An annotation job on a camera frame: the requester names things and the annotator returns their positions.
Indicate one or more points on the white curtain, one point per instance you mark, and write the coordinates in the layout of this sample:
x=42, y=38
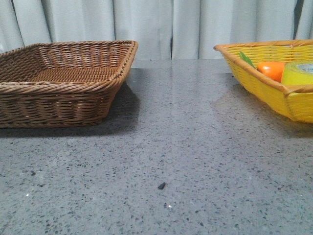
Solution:
x=164, y=29

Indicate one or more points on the orange toy carrot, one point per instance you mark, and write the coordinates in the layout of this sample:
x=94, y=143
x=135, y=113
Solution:
x=271, y=69

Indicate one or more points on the small black debris piece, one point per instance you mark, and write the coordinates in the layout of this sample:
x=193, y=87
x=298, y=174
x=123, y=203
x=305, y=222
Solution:
x=162, y=186

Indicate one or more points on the yellow tape roll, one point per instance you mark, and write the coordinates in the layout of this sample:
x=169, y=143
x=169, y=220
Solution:
x=298, y=73

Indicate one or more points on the brown wicker basket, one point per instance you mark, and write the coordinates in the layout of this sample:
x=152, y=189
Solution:
x=64, y=84

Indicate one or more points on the yellow wicker basket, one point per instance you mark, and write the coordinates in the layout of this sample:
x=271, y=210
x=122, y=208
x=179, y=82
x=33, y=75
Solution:
x=292, y=101

